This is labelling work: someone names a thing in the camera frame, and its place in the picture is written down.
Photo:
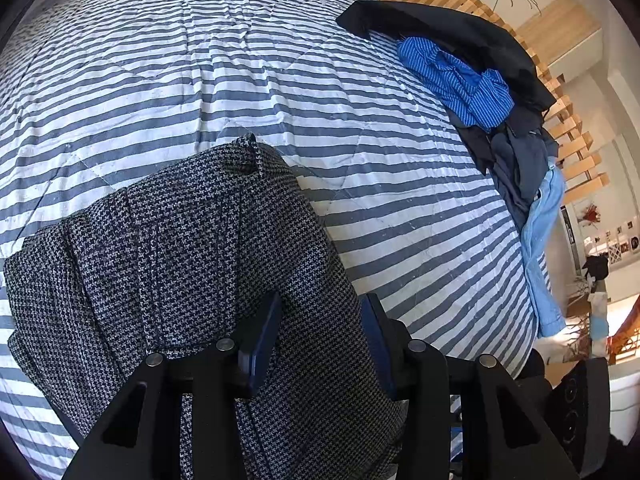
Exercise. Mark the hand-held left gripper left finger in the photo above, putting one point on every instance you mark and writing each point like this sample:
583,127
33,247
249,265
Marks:
262,340

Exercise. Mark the blue white striped bedspread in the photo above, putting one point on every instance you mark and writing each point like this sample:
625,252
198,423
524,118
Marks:
250,85

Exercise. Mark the dark grey garment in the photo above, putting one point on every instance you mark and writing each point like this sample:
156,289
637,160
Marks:
520,170

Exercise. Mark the small black garment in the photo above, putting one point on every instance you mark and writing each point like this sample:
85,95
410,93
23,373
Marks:
475,145

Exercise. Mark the light blue garment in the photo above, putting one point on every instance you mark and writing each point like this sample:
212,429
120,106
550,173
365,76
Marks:
542,240

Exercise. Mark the dark round object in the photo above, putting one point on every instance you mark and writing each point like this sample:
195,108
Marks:
596,267

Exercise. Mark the bright blue striped shirt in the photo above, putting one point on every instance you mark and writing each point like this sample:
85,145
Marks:
465,90

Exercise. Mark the grey houndstooth pants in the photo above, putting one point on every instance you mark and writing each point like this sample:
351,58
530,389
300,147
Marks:
175,260

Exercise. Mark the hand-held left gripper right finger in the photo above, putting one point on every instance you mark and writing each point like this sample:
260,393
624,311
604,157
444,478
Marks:
375,345

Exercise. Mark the red flower wall picture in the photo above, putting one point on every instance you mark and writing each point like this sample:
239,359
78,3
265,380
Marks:
589,216

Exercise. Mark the large black garment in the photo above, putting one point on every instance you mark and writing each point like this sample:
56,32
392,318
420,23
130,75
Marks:
475,35

